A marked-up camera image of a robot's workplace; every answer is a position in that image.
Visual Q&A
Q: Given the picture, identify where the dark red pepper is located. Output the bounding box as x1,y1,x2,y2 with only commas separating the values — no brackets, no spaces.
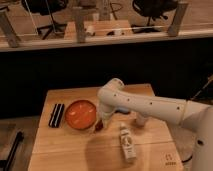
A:
95,120,104,132

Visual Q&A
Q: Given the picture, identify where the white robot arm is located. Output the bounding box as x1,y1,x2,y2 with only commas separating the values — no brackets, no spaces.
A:
97,78,213,171

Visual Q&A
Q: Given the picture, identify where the orange round plate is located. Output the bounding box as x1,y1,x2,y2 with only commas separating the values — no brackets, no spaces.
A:
65,100,96,130

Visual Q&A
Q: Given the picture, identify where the white plastic bottle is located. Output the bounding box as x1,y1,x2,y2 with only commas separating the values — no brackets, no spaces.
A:
120,123,136,163

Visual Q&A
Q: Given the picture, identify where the black rectangular eraser block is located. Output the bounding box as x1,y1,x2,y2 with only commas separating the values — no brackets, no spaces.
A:
48,104,65,128

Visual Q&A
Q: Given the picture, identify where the black stand at left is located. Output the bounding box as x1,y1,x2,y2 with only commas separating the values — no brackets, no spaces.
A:
0,131,24,171

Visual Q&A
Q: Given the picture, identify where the black office chair right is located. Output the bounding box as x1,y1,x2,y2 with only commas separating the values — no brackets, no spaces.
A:
131,0,178,34

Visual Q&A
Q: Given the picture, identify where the black office chair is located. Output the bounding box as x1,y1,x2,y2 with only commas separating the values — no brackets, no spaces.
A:
131,0,178,34
21,0,68,39

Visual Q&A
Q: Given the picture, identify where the black office chair left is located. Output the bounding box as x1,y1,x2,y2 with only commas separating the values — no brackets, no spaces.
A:
21,0,68,39

